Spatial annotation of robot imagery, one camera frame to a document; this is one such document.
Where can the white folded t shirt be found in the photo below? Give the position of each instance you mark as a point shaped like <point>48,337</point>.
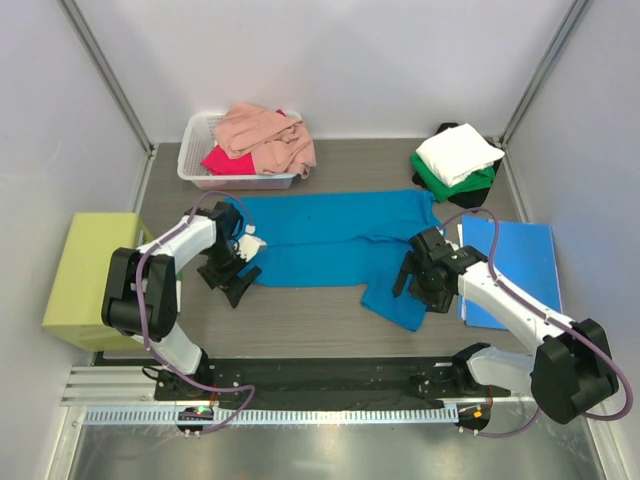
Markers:
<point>456,153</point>

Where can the white plastic basket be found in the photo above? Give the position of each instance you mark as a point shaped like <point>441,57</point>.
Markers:
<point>198,141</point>

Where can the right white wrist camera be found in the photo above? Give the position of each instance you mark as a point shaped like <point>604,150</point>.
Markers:
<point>452,244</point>

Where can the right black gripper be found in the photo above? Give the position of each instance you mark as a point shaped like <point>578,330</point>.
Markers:
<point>437,302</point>

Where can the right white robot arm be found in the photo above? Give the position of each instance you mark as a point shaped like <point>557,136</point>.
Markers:
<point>567,367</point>

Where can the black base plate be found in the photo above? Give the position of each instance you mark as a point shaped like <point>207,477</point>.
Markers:
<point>472,414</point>

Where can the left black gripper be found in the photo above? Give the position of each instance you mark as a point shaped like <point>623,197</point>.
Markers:
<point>234,291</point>

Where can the blue folder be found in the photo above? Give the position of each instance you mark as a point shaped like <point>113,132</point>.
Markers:
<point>525,254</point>

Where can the yellow green box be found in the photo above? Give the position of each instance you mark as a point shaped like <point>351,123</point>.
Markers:
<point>73,313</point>

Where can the white slotted cable duct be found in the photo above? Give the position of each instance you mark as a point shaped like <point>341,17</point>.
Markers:
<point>199,415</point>

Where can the blue t shirt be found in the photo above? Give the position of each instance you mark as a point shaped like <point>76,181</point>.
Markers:
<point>343,240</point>

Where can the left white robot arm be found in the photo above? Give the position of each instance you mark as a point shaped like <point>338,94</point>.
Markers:
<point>141,293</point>

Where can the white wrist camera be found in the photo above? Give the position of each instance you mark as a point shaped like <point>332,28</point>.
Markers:
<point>249,244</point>
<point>452,244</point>

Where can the red t shirt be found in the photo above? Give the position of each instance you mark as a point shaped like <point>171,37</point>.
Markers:
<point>227,162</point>

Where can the pink t shirt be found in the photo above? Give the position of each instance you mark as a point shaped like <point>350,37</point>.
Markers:
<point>278,143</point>

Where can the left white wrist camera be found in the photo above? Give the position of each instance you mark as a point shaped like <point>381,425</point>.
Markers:
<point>249,244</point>

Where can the aluminium rail frame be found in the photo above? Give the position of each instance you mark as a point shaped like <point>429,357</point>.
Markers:
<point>334,384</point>

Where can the black folded t shirt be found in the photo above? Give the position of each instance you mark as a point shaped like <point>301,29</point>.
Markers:
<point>470,200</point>

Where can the green folded t shirt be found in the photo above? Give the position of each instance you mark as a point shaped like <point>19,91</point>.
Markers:
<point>450,187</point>

